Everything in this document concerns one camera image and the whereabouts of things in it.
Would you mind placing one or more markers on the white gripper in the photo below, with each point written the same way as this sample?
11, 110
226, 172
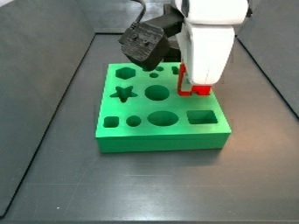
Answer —
207, 34

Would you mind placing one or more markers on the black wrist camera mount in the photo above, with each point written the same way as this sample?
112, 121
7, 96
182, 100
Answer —
144, 41

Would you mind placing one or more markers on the red double-square peg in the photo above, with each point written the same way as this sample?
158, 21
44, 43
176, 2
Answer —
199, 90

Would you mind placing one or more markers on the green shape-sorter block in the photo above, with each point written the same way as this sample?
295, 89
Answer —
144, 117

